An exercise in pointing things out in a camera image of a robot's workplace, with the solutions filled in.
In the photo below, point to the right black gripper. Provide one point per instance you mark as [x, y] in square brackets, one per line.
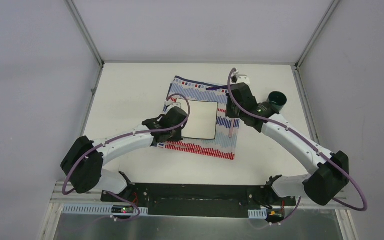
[228, 112]

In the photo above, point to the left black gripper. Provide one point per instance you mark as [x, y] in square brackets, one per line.
[176, 133]

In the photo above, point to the silver spoon pink handle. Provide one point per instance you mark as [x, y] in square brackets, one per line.
[231, 129]

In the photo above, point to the dark blue plastic knife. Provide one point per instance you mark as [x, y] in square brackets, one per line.
[221, 87]

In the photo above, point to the white square plate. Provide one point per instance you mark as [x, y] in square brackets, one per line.
[201, 124]

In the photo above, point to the patterned cloth napkin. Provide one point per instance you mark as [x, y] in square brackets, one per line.
[222, 146]

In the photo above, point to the dark green mug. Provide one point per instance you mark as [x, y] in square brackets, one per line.
[277, 99]

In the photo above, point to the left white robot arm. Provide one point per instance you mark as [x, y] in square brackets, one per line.
[84, 163]

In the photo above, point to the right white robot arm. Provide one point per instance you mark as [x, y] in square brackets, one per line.
[326, 171]

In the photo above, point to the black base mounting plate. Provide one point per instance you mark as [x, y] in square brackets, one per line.
[194, 200]

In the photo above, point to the right white cable duct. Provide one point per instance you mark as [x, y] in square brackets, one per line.
[257, 213]

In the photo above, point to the white cable duct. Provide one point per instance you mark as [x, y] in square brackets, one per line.
[257, 213]
[98, 209]

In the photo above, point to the left white cable duct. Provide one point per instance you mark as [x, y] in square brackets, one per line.
[98, 209]

